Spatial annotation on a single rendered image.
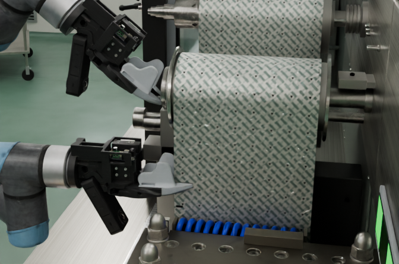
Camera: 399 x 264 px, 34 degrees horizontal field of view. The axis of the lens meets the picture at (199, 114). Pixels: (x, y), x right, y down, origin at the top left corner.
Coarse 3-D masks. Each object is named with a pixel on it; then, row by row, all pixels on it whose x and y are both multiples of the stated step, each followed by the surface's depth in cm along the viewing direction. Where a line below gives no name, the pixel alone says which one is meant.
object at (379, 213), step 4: (380, 200) 82; (380, 204) 82; (380, 208) 82; (380, 212) 81; (380, 216) 81; (376, 220) 85; (380, 220) 81; (376, 224) 84; (380, 224) 81; (376, 228) 84; (380, 228) 80; (376, 232) 84; (380, 232) 80; (376, 236) 83
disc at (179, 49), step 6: (180, 48) 112; (174, 54) 108; (174, 60) 107; (174, 66) 107; (168, 84) 106; (168, 90) 106; (168, 96) 106; (168, 102) 106; (168, 108) 107; (168, 114) 107
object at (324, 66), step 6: (324, 66) 106; (168, 72) 108; (174, 72) 108; (324, 72) 105; (168, 78) 108; (174, 78) 107; (324, 78) 104; (324, 84) 104; (324, 90) 103; (324, 96) 103; (324, 102) 103; (324, 108) 104; (318, 114) 104; (324, 114) 104; (318, 120) 105; (318, 126) 106
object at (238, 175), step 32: (192, 128) 108; (224, 128) 107; (192, 160) 110; (224, 160) 109; (256, 160) 108; (288, 160) 107; (192, 192) 112; (224, 192) 111; (256, 192) 110; (288, 192) 109; (288, 224) 111
